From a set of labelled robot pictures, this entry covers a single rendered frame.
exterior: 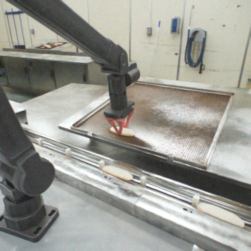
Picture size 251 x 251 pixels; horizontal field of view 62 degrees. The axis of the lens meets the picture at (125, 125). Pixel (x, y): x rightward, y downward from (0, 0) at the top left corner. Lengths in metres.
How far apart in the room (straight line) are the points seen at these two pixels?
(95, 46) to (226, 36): 3.70
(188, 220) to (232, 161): 0.24
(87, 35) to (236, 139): 0.54
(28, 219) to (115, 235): 0.19
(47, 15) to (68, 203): 0.43
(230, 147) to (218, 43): 3.54
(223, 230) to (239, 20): 3.82
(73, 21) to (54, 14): 0.05
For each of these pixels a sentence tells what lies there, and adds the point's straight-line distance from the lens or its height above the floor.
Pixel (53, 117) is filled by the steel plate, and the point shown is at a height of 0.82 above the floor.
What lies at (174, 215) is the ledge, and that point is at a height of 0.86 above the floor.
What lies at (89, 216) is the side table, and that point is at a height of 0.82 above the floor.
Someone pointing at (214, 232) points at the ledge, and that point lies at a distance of 0.50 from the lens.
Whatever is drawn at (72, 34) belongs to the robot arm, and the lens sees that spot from 0.50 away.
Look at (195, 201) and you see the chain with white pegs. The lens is 0.55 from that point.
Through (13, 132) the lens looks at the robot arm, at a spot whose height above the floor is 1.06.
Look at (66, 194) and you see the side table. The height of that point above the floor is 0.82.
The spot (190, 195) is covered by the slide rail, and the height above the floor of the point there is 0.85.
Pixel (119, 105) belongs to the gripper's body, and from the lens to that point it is 0.66.
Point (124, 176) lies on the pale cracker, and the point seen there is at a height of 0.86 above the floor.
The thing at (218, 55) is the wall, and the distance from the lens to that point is 4.18.
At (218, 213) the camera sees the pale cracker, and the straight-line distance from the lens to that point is 0.54.
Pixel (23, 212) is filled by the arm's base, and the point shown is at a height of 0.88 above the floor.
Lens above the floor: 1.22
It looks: 24 degrees down
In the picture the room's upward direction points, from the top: straight up
